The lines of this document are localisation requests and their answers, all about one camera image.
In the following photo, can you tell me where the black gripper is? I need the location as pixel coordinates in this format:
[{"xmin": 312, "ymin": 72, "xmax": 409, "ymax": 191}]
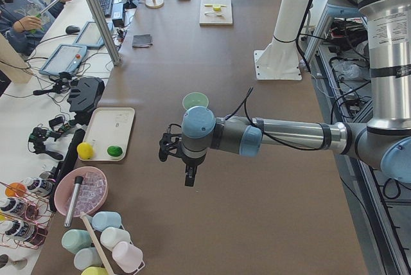
[{"xmin": 159, "ymin": 123, "xmax": 206, "ymax": 186}]

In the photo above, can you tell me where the white spoon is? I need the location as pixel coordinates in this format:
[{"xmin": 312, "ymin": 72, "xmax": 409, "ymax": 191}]
[{"xmin": 204, "ymin": 12, "xmax": 224, "ymax": 17}]

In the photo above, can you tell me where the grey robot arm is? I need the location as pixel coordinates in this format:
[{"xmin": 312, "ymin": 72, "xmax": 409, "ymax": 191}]
[{"xmin": 159, "ymin": 0, "xmax": 410, "ymax": 186}]

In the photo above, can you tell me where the mint green bowl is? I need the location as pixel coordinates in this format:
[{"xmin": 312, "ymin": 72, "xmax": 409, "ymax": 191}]
[{"xmin": 182, "ymin": 92, "xmax": 209, "ymax": 110}]

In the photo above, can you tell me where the pink bowl of ice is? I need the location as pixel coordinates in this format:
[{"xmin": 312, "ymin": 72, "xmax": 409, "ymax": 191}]
[{"xmin": 54, "ymin": 166, "xmax": 108, "ymax": 217}]

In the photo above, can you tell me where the green lime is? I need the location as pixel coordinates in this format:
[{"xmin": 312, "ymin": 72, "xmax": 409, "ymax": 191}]
[{"xmin": 107, "ymin": 145, "xmax": 123, "ymax": 157}]

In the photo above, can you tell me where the cream tray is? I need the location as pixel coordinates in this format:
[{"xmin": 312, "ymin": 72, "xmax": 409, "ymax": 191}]
[{"xmin": 82, "ymin": 107, "xmax": 135, "ymax": 161}]

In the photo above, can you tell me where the white cup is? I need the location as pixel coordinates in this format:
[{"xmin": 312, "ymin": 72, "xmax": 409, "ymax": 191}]
[{"xmin": 100, "ymin": 227, "xmax": 131, "ymax": 251}]

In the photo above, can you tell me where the pink cup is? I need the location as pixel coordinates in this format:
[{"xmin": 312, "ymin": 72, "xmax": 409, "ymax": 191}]
[{"xmin": 112, "ymin": 241, "xmax": 145, "ymax": 273}]

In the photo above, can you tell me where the yellow lemon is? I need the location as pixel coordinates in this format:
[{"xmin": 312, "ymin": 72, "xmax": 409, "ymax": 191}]
[{"xmin": 76, "ymin": 142, "xmax": 94, "ymax": 160}]

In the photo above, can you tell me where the metal cylinder tool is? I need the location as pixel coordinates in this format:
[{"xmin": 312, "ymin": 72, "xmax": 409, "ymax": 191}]
[{"xmin": 64, "ymin": 176, "xmax": 83, "ymax": 228}]

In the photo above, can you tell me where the wooden stick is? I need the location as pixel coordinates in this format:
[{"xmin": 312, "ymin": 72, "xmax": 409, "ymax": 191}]
[{"xmin": 80, "ymin": 213, "xmax": 114, "ymax": 275}]

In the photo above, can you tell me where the pale blue cup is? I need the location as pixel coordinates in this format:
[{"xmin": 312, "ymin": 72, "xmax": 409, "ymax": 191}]
[{"xmin": 74, "ymin": 247, "xmax": 103, "ymax": 271}]

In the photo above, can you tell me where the green cup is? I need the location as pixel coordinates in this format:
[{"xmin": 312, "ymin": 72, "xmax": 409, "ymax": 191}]
[{"xmin": 61, "ymin": 229, "xmax": 92, "ymax": 254}]

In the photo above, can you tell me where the grey folded cloth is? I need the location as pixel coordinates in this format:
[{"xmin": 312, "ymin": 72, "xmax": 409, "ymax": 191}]
[{"xmin": 132, "ymin": 34, "xmax": 153, "ymax": 48}]

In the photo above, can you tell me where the yellow cup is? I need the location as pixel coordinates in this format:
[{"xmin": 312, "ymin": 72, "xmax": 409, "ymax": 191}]
[{"xmin": 81, "ymin": 266, "xmax": 108, "ymax": 275}]

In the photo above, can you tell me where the wooden cutting board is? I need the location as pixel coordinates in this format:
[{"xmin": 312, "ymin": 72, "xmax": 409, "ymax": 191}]
[{"xmin": 199, "ymin": 0, "xmax": 233, "ymax": 26}]

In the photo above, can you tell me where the yellow plastic knife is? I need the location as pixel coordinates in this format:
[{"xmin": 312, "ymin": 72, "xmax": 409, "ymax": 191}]
[{"xmin": 204, "ymin": 3, "xmax": 227, "ymax": 7}]

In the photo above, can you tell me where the teach pendant far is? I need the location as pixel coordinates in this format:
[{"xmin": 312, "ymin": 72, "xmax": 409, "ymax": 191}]
[{"xmin": 73, "ymin": 21, "xmax": 104, "ymax": 50}]

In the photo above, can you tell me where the teach pendant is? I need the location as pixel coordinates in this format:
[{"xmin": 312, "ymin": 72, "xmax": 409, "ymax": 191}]
[
  {"xmin": 39, "ymin": 44, "xmax": 87, "ymax": 76},
  {"xmin": 73, "ymin": 21, "xmax": 104, "ymax": 50}
]

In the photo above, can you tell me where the teach pendant near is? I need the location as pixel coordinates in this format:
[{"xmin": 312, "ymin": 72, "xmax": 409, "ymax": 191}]
[{"xmin": 39, "ymin": 44, "xmax": 87, "ymax": 76}]

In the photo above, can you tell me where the computer mouse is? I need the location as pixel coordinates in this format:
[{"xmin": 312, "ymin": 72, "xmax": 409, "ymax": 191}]
[{"xmin": 65, "ymin": 25, "xmax": 81, "ymax": 35}]

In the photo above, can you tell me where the black keyboard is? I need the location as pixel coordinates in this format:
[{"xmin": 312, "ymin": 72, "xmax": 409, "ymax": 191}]
[{"xmin": 98, "ymin": 0, "xmax": 113, "ymax": 17}]

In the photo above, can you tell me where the seated person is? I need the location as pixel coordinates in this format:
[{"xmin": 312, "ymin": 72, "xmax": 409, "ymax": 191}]
[{"xmin": 1, "ymin": 0, "xmax": 72, "ymax": 57}]

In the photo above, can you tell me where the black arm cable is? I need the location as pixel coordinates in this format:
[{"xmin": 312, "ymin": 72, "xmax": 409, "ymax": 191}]
[{"xmin": 224, "ymin": 87, "xmax": 325, "ymax": 151}]

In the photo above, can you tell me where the black gripper mount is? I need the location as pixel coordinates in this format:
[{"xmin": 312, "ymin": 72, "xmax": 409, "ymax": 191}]
[{"xmin": 67, "ymin": 77, "xmax": 105, "ymax": 127}]

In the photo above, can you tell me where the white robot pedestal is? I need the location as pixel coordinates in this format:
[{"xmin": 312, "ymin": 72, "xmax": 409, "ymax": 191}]
[{"xmin": 254, "ymin": 0, "xmax": 312, "ymax": 80}]

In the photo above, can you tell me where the copper wire bottle rack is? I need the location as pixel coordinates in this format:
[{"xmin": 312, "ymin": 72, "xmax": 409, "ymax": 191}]
[{"xmin": 1, "ymin": 182, "xmax": 54, "ymax": 250}]

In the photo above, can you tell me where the aluminium frame post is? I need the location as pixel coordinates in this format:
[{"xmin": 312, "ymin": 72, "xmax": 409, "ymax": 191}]
[{"xmin": 86, "ymin": 0, "xmax": 121, "ymax": 66}]

